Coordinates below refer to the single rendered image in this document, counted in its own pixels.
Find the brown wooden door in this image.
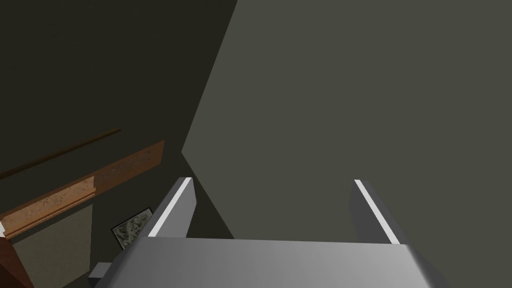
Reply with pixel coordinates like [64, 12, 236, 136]
[0, 235, 35, 288]

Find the framed grey wall picture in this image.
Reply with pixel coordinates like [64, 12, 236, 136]
[110, 206, 154, 251]

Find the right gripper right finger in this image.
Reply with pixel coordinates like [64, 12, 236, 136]
[348, 178, 409, 246]

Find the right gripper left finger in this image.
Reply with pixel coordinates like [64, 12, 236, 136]
[147, 176, 197, 240]

